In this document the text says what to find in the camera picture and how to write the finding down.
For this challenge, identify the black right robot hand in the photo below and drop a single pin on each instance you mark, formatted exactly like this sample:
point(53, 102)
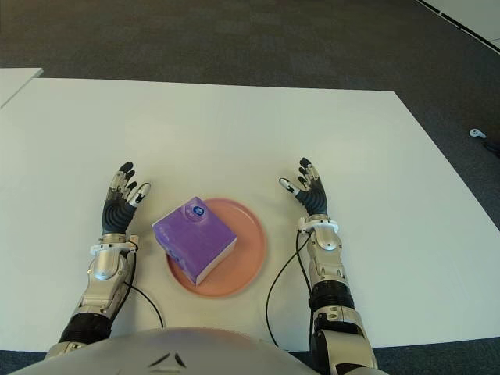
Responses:
point(314, 201)

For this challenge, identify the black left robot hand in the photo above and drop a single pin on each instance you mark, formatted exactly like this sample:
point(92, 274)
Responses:
point(115, 216)

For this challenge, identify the purple tissue paper pack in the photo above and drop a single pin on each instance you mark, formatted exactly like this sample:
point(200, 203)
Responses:
point(195, 238)

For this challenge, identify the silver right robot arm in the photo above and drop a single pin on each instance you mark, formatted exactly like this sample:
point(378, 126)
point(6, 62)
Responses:
point(328, 265)

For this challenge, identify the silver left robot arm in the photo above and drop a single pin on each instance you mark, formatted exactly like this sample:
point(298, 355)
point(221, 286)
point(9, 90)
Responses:
point(103, 265)

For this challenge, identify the pink round plate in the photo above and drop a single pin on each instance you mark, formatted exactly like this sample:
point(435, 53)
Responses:
point(250, 242)

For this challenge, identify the grey robot torso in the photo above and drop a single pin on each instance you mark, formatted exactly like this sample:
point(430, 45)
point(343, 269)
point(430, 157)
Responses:
point(176, 351)

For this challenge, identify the white side table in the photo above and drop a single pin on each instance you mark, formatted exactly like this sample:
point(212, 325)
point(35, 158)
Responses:
point(15, 84)

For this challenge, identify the white handheld controller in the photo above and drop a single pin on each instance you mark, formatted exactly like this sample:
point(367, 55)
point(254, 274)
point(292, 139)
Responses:
point(476, 133)

